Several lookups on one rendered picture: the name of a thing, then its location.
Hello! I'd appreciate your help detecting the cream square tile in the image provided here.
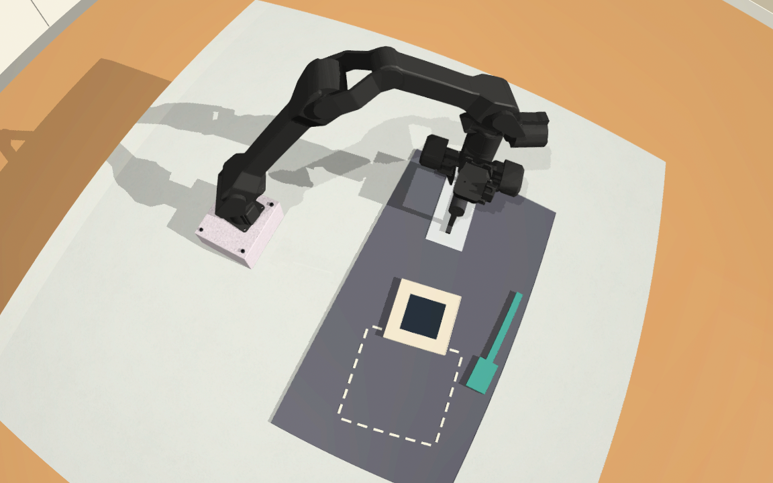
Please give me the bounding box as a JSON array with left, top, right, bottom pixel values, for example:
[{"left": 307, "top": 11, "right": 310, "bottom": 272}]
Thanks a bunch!
[{"left": 383, "top": 279, "right": 462, "bottom": 355}]

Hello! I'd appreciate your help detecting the teal flat trowel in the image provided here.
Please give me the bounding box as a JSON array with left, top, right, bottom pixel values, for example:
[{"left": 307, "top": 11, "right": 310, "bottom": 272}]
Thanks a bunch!
[{"left": 465, "top": 292, "right": 523, "bottom": 394}]

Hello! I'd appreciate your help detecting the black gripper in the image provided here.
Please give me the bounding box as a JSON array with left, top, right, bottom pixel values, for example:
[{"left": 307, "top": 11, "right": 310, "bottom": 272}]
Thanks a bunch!
[{"left": 419, "top": 134, "right": 525, "bottom": 197}]

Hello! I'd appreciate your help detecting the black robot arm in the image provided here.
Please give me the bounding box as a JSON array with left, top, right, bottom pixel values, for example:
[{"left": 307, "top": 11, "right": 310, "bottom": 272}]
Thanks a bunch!
[{"left": 215, "top": 46, "right": 550, "bottom": 233}]

